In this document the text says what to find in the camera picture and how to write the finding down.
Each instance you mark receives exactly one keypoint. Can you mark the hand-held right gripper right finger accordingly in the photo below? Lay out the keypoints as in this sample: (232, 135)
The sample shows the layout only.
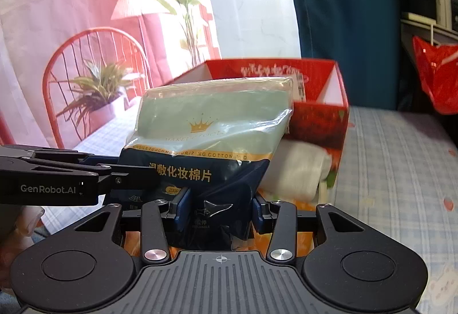
(258, 215)

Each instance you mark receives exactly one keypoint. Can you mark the white mesh laundry bag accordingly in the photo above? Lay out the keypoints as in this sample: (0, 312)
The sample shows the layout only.
(297, 167)

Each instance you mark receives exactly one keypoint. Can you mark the blue plaid bed sheet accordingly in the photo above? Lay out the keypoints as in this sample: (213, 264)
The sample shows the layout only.
(393, 174)

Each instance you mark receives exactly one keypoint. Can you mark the cotton pad packet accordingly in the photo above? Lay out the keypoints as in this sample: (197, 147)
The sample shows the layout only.
(214, 127)

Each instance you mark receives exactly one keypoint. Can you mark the red cardboard box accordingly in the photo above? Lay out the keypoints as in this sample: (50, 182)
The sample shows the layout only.
(318, 120)

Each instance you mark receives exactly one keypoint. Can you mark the printed pink backdrop cloth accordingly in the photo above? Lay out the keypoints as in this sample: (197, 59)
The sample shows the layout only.
(71, 13)

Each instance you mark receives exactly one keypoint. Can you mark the red plastic bag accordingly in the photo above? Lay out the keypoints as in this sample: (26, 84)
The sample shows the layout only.
(436, 77)

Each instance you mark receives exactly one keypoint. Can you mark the teal curtain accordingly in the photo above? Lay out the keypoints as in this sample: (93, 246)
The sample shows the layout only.
(340, 13)

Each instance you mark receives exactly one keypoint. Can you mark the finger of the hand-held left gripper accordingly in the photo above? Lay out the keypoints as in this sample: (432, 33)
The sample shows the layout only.
(128, 179)
(71, 155)

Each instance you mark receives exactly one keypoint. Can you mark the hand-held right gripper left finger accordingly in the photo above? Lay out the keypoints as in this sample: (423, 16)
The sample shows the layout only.
(182, 210)

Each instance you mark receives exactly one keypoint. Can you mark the person's left hand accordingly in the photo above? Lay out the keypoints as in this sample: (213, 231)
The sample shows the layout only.
(30, 221)

